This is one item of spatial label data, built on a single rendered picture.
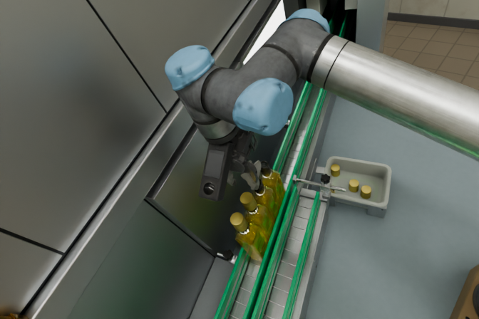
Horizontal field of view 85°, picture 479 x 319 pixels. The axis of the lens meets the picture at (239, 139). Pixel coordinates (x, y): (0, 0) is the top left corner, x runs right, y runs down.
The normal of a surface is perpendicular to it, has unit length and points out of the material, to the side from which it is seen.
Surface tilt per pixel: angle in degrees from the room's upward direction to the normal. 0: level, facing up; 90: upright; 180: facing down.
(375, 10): 90
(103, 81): 90
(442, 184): 0
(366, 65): 31
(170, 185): 90
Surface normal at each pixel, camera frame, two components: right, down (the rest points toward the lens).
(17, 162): 0.88, 0.14
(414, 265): -0.29, -0.62
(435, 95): -0.31, -0.13
